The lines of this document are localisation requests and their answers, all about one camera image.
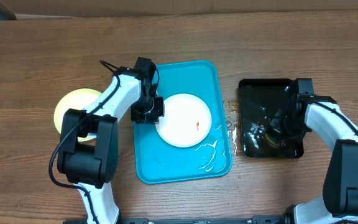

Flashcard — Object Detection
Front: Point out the yellow green sponge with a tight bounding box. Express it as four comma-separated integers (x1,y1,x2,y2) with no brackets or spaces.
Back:
264,133,282,147

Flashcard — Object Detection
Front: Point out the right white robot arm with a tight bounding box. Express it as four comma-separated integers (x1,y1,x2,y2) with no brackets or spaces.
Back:
269,94,358,223

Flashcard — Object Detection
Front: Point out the teal plastic tray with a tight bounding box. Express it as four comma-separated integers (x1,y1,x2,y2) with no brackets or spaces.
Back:
134,60,232,184

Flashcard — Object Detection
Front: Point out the white plate top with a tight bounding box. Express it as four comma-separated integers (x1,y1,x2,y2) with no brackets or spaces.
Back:
155,93,212,147

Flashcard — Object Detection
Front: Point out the black water tray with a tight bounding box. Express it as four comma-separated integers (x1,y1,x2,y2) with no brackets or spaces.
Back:
238,78,304,159

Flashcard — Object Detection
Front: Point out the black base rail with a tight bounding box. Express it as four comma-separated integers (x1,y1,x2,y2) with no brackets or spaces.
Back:
63,215,291,224

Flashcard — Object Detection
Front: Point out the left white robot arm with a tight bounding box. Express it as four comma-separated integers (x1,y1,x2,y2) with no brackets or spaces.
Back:
48,61,164,223

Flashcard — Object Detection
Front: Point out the yellow plate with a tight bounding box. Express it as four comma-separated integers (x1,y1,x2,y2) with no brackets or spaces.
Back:
53,88,101,133

